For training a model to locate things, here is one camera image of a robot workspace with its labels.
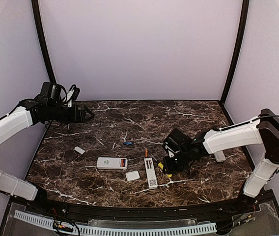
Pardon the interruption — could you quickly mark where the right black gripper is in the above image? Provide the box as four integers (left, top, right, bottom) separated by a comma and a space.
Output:
163, 148, 192, 174

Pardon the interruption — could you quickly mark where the yellow handled screwdriver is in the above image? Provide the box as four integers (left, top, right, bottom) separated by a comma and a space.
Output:
158, 162, 172, 177

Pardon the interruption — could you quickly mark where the slim white remote control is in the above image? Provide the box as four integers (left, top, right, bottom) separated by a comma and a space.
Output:
144, 158, 158, 189

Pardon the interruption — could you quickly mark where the white square battery cover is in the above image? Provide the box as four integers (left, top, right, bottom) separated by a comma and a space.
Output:
125, 171, 140, 181

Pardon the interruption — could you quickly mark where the white TCL air-conditioner remote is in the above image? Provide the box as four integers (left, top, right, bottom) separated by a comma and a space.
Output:
96, 157, 128, 170

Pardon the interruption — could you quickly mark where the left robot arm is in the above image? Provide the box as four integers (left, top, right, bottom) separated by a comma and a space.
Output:
0, 82, 94, 214

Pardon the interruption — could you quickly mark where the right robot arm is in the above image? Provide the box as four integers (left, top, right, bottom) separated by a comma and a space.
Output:
163, 109, 279, 213

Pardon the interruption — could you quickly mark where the white remote at right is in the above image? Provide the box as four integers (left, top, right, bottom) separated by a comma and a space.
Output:
214, 151, 226, 162

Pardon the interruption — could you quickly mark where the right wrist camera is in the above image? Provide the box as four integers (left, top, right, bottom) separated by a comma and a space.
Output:
163, 137, 179, 158

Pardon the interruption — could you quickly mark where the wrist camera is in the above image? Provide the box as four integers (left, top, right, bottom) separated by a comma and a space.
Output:
163, 137, 179, 158
64, 84, 80, 107

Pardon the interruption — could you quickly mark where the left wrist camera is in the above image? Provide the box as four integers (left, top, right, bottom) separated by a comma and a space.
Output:
64, 84, 80, 107

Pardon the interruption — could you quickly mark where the black front rail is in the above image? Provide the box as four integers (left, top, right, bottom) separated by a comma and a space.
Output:
24, 194, 258, 223

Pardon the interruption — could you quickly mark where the white slotted cable duct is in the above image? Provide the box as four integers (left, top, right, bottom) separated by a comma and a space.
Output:
14, 210, 217, 236

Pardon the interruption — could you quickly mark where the left black frame post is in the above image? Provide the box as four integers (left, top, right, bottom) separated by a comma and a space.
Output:
31, 0, 57, 83

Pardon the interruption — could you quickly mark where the black frame post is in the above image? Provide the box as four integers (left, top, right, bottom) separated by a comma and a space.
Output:
220, 0, 250, 106
31, 0, 57, 83

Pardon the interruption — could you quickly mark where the right black frame post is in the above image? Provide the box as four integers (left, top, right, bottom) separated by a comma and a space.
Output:
220, 0, 250, 106

